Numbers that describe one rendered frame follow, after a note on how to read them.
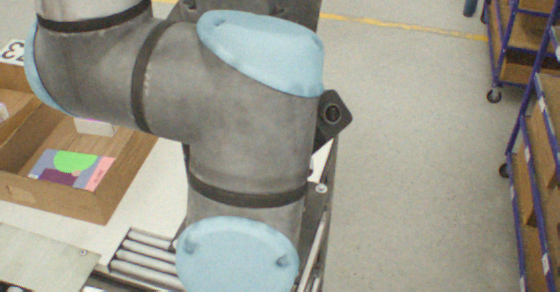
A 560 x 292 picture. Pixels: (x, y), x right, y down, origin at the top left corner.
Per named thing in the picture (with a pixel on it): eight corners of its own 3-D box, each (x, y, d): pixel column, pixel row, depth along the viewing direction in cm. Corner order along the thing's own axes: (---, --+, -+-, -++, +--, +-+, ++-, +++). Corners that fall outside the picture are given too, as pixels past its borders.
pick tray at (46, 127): (174, 114, 133) (169, 81, 126) (105, 227, 104) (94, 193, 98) (80, 100, 138) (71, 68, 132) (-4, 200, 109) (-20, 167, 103)
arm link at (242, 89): (145, 10, 35) (138, 180, 39) (311, 35, 31) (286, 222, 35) (208, 2, 43) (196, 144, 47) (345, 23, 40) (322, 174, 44)
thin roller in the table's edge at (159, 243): (264, 263, 98) (132, 228, 104) (261, 271, 97) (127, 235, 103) (264, 269, 99) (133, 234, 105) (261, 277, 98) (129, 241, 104)
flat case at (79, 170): (47, 153, 119) (45, 148, 118) (118, 162, 116) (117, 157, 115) (19, 193, 108) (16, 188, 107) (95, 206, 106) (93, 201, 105)
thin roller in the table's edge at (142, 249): (260, 274, 96) (126, 237, 102) (256, 282, 95) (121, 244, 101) (260, 280, 97) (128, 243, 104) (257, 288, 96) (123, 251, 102)
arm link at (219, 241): (308, 224, 35) (289, 337, 39) (309, 157, 47) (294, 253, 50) (169, 205, 36) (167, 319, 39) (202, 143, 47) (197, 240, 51)
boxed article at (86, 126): (87, 120, 130) (83, 105, 128) (121, 124, 129) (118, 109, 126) (77, 133, 126) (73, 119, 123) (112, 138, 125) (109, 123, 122)
